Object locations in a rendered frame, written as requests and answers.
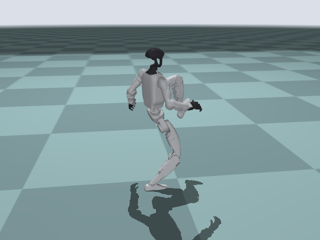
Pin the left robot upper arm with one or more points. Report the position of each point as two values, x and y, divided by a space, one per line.
135 84

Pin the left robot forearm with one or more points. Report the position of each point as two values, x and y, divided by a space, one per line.
131 99

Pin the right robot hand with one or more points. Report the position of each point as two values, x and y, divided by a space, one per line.
195 105

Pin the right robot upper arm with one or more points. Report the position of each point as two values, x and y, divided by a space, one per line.
164 85

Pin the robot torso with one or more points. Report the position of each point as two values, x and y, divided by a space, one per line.
152 95

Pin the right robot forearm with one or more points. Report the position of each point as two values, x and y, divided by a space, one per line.
179 106

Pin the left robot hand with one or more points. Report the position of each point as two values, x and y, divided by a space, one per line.
131 106

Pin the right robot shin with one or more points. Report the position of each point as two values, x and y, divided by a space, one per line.
167 167

